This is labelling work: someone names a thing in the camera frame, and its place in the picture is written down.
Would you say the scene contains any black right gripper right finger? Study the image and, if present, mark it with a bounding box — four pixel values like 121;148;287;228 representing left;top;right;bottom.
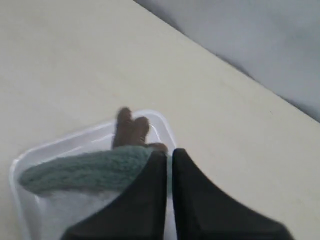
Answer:
172;148;293;240

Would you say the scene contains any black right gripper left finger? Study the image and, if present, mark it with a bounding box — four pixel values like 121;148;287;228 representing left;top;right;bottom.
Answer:
61;151;167;240

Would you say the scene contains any white plush snowman toy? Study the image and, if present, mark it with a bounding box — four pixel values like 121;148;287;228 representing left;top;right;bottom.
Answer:
44;107;169;240

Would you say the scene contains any white rectangular tray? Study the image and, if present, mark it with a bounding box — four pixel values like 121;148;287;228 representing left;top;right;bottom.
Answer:
8;108;177;240

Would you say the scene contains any white backdrop curtain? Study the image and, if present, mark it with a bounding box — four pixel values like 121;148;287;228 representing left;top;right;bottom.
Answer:
139;0;320;120

